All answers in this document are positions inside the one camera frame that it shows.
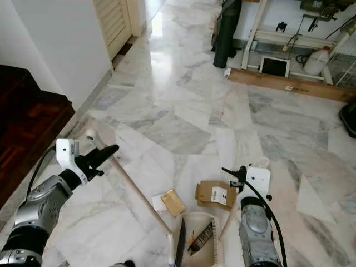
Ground wooden handled broom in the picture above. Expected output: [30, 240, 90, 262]
[85, 128, 187, 267]

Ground beige dustpan with wooden handle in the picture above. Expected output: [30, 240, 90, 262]
[172, 191, 241, 267]

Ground flat cardboard piece with label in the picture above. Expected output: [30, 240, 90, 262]
[195, 180, 239, 210]

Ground brown striped wrapper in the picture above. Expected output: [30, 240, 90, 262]
[187, 221, 215, 251]

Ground small tan box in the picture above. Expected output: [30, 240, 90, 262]
[160, 189, 186, 217]

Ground white paper scrap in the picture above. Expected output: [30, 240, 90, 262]
[152, 195, 165, 212]

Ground dark wooden step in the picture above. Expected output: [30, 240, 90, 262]
[0, 65, 76, 207]

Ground long flat cardboard box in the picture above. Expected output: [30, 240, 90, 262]
[224, 67, 356, 104]

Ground white framed tablet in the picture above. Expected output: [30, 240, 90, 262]
[259, 56, 291, 78]

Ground black round object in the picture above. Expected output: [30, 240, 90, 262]
[339, 102, 356, 139]

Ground louvered wooden door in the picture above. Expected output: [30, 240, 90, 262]
[93, 0, 135, 60]

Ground black rolled mat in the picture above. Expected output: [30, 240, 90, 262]
[212, 0, 243, 69]

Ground white plastic jug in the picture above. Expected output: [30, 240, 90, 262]
[303, 46, 333, 77]

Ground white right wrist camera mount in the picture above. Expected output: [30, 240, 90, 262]
[244, 160, 272, 204]

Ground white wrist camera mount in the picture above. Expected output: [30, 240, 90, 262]
[56, 139, 81, 180]
[244, 160, 272, 204]

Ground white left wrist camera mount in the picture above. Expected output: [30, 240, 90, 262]
[56, 139, 81, 180]

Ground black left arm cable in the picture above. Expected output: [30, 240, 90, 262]
[27, 145, 59, 202]

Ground white metal rack frame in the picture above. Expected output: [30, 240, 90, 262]
[241, 0, 356, 86]

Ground wire mesh basket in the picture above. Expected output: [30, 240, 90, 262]
[327, 53, 356, 88]

